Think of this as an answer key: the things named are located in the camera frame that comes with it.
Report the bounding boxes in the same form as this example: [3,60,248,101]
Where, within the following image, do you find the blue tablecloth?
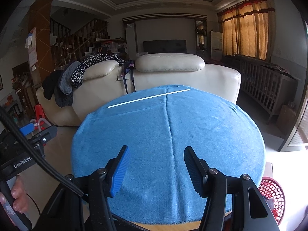
[71,85,265,225]

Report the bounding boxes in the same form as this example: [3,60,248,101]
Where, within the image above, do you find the red mesh trash basket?
[258,177,285,225]

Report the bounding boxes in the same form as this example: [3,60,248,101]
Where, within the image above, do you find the cardboard box on floor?
[276,105,296,135]

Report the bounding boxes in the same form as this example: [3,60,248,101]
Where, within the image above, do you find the spotted black white garment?
[70,54,125,89]

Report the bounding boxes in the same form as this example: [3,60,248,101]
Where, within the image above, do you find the cream leather sofa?
[36,53,241,126]

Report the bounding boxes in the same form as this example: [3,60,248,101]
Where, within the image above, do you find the black television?
[143,40,187,54]

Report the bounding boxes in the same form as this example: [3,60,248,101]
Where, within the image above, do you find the white thin stick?
[107,89,190,109]

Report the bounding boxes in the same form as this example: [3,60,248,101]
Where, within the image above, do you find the black cable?
[0,105,90,204]

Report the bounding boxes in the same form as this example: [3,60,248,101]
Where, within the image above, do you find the red white toy tricycle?
[30,104,51,131]

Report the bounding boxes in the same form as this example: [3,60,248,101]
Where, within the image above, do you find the person's left hand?
[11,175,29,214]

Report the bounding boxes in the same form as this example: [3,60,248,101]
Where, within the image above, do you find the orange curtains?
[217,0,276,61]

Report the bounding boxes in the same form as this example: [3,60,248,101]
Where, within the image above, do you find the dark clothes pile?
[42,61,80,107]

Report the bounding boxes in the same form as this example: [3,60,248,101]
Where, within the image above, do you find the wooden baby crib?
[236,54,298,122]

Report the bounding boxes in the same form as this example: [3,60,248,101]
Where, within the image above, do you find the wooden staircase railing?
[50,18,108,69]

